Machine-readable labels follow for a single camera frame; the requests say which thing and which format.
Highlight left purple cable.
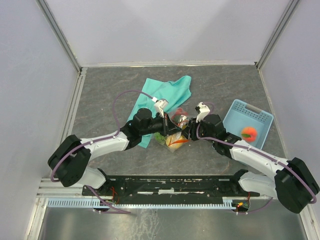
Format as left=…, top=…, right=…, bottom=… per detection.
left=50, top=90, right=156, bottom=183

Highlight light blue plastic basket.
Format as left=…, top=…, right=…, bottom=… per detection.
left=222, top=99, right=274, bottom=150

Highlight purple cable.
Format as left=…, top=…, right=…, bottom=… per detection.
left=196, top=101, right=318, bottom=215
left=50, top=90, right=156, bottom=183

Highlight light blue cable duct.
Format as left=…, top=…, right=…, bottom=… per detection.
left=47, top=197, right=236, bottom=210

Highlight fake peach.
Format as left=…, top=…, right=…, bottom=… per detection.
left=241, top=126, right=258, bottom=143

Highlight fake green grapes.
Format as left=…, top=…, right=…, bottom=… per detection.
left=154, top=132, right=166, bottom=145

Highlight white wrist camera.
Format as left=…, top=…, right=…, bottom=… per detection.
left=195, top=102, right=211, bottom=123
left=151, top=97, right=169, bottom=118

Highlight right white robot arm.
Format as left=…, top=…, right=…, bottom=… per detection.
left=179, top=114, right=320, bottom=214

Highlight yellow fake lemon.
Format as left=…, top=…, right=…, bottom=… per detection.
left=165, top=134, right=186, bottom=149

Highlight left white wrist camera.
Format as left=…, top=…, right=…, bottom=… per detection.
left=151, top=97, right=169, bottom=118

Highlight teal t-shirt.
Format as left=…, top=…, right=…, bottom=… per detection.
left=127, top=75, right=192, bottom=150

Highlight clear zip top bag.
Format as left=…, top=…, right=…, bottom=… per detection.
left=153, top=107, right=191, bottom=153

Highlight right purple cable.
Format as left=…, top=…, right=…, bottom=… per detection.
left=196, top=101, right=318, bottom=215

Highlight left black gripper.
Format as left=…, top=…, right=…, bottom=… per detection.
left=140, top=111, right=182, bottom=137

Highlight fake strawberries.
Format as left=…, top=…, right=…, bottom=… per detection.
left=172, top=107, right=188, bottom=119

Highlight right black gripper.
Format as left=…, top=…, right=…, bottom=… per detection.
left=179, top=116, right=215, bottom=144

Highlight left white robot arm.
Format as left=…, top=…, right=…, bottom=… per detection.
left=47, top=108, right=182, bottom=195

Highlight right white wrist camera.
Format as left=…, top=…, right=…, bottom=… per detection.
left=195, top=102, right=211, bottom=123

